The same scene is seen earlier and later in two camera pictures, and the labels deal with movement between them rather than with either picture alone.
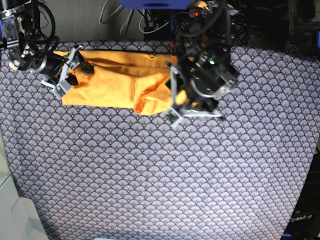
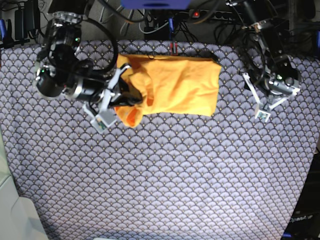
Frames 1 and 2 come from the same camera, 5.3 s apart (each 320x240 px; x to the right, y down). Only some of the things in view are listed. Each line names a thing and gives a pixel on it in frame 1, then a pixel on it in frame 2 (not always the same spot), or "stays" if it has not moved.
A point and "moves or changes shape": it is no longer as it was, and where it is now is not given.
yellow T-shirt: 127,78 moves or changes shape
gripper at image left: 50,66 to 119,92
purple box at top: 156,4 stays
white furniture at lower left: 20,218 stays
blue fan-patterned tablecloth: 99,173 stays
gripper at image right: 205,76 to 276,84
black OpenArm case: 304,223 stays
